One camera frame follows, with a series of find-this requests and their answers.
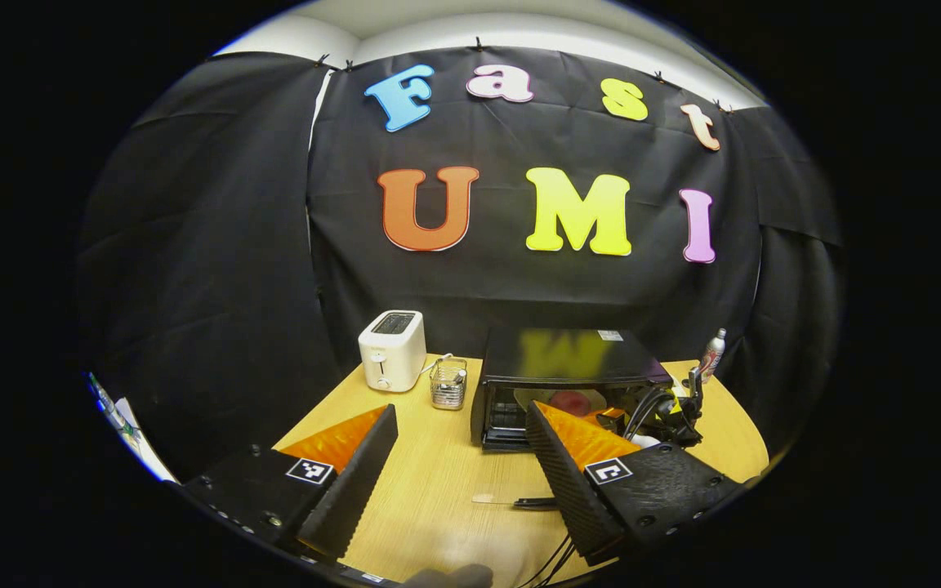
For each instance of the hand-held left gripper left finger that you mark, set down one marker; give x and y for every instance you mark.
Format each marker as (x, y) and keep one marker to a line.
(352, 490)

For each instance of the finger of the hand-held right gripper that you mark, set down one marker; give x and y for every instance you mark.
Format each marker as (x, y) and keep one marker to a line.
(611, 419)

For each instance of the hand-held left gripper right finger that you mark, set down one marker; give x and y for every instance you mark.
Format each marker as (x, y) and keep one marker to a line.
(568, 490)

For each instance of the black electric oven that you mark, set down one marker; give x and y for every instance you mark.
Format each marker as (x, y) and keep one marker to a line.
(568, 359)

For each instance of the white toaster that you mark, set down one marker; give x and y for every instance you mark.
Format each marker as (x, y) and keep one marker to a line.
(393, 355)

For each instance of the black backdrop cloth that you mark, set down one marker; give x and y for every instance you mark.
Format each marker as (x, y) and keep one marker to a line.
(234, 245)

